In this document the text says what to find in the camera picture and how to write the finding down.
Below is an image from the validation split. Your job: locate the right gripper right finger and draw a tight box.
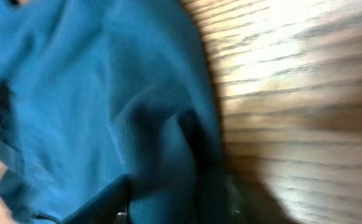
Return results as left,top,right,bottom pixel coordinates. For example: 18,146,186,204
227,175,296,224

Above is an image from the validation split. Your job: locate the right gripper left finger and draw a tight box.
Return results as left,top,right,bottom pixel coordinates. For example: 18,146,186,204
60,175,131,224

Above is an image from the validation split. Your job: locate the dark blue t-shirt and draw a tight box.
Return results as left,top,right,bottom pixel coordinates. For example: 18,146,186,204
0,0,229,223

